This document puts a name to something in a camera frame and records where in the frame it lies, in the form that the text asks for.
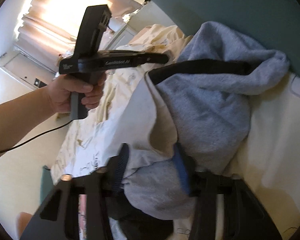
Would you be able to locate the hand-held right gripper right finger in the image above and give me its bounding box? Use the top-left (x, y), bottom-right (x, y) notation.
top-left (174, 142), bottom-right (275, 240)

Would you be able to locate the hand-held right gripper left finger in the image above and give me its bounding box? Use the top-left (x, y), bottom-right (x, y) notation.
top-left (26, 144), bottom-right (130, 240)

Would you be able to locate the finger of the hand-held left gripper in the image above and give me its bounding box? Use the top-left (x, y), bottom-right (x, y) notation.
top-left (140, 51), bottom-right (169, 67)

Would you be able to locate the white printed t-shirt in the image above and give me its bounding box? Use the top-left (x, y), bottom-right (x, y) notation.
top-left (51, 74), bottom-right (180, 240)

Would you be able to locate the grey fleece garment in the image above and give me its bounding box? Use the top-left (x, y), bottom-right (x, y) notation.
top-left (126, 21), bottom-right (290, 222)

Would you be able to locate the person's left forearm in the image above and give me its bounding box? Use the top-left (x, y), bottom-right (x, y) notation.
top-left (0, 87), bottom-right (53, 164)

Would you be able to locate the person's left hand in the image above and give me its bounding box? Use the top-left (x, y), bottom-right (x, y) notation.
top-left (46, 76), bottom-right (104, 114)

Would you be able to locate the yellow bear-print duvet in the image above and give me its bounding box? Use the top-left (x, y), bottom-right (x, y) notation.
top-left (97, 24), bottom-right (300, 240)

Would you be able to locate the black cable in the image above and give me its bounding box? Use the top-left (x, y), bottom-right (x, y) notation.
top-left (0, 119), bottom-right (74, 157)

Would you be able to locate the teal padded bed frame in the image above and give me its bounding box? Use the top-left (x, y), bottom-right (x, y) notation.
top-left (150, 0), bottom-right (300, 80)

